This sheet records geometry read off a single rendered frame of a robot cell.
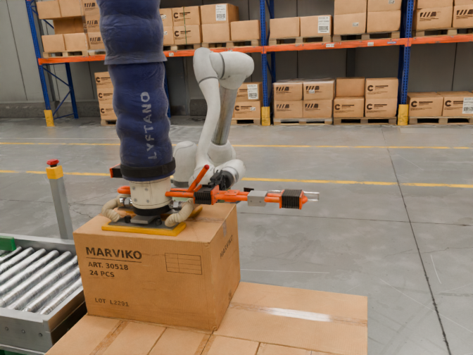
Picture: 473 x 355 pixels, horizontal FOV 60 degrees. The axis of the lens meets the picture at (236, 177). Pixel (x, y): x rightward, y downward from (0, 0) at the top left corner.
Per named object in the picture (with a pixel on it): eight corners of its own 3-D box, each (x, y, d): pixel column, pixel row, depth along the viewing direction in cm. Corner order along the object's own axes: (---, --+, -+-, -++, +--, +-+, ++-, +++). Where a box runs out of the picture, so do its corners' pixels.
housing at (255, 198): (247, 206, 161) (246, 195, 160) (251, 200, 167) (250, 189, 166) (265, 207, 159) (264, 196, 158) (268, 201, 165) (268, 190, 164)
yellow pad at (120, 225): (101, 230, 171) (99, 219, 170) (115, 220, 180) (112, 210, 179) (176, 237, 161) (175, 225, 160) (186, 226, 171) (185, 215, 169)
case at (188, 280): (87, 315, 183) (72, 232, 171) (131, 268, 220) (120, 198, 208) (217, 331, 168) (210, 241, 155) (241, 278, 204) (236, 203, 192)
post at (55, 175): (73, 309, 280) (45, 167, 250) (79, 303, 287) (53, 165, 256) (82, 310, 278) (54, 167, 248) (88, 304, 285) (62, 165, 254)
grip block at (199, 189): (193, 204, 166) (191, 191, 164) (201, 196, 175) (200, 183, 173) (212, 206, 164) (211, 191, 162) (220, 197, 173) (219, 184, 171)
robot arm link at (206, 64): (202, 75, 198) (227, 74, 204) (193, 42, 201) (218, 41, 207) (194, 89, 210) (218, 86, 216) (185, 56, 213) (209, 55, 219)
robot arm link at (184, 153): (169, 176, 252) (166, 141, 245) (196, 171, 260) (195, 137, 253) (178, 184, 239) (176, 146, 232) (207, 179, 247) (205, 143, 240)
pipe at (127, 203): (103, 220, 172) (101, 208, 170) (133, 199, 195) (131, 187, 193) (177, 226, 162) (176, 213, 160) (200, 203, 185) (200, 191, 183)
